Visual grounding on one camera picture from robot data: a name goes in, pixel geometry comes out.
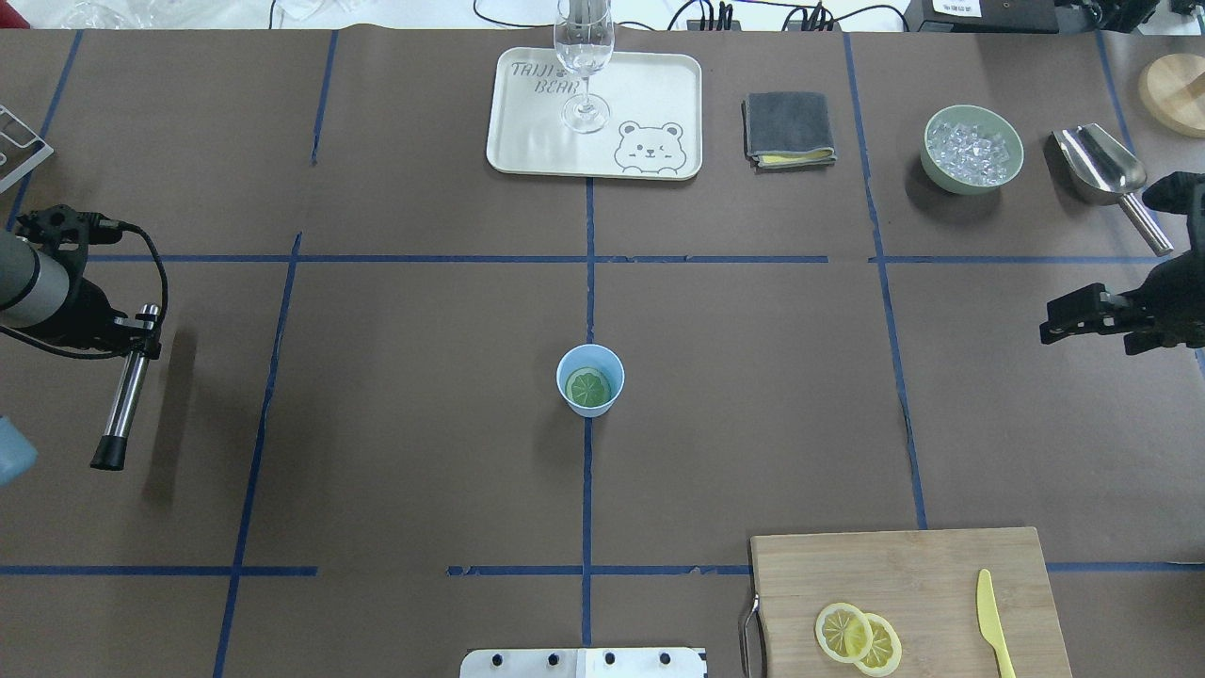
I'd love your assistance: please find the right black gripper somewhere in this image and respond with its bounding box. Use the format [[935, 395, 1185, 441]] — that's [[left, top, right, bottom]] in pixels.
[[1038, 254, 1204, 356]]

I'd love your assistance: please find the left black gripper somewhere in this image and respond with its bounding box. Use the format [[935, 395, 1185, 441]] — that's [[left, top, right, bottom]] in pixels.
[[55, 279, 161, 361]]

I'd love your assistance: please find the steel muddler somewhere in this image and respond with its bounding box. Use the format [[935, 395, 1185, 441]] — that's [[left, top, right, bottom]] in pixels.
[[89, 305, 164, 472]]

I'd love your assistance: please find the lemon slice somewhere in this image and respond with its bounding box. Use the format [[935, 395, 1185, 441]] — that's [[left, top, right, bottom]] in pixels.
[[815, 602, 874, 664], [565, 366, 615, 409]]

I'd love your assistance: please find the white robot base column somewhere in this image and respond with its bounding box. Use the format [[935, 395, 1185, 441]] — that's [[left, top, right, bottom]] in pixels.
[[459, 645, 709, 677]]

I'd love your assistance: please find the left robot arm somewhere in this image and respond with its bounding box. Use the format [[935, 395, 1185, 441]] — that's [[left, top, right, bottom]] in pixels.
[[2, 229, 169, 472]]

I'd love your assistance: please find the wooden cup tree stand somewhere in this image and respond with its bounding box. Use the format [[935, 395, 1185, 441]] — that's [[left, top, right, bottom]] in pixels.
[[1139, 53, 1204, 138]]

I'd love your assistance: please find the blue plastic cup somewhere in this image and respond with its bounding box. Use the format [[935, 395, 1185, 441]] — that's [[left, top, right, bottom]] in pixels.
[[556, 344, 627, 419]]

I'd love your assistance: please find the metal ice scoop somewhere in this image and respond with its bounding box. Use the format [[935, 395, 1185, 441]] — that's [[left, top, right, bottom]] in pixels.
[[1051, 123, 1175, 257]]

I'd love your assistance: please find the green bowl of ice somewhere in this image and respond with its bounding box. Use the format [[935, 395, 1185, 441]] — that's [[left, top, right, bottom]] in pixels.
[[919, 105, 1025, 196]]

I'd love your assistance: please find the wooden cutting board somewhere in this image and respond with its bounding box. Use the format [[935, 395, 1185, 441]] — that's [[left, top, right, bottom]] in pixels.
[[750, 527, 1071, 677]]

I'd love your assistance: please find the yellow plastic knife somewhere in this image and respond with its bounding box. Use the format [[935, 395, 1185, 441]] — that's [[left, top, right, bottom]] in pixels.
[[975, 568, 1017, 678]]

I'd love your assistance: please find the grey folded cloth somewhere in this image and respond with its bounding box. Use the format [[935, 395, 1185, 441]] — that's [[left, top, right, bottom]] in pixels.
[[742, 92, 837, 170]]

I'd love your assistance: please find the cream bear tray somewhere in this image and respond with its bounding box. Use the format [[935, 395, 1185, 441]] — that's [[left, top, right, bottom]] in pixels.
[[484, 47, 704, 181]]

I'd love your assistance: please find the power strip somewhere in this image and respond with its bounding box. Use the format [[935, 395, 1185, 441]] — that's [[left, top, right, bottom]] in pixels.
[[670, 1, 840, 33]]

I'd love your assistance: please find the wine glass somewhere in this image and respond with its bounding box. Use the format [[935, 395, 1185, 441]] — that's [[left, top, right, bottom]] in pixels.
[[554, 1, 616, 134]]

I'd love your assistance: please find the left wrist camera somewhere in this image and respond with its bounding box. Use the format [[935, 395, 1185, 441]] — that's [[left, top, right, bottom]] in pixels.
[[14, 204, 127, 254]]

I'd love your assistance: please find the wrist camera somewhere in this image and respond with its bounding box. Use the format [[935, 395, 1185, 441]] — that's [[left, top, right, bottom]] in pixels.
[[1142, 171, 1204, 257], [14, 204, 127, 254]]

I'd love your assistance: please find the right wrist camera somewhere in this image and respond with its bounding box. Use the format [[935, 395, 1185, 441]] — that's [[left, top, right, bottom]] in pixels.
[[1142, 171, 1204, 257]]

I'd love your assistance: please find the white wire cup rack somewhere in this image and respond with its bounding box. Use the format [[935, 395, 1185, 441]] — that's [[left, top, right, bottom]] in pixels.
[[0, 105, 55, 193]]

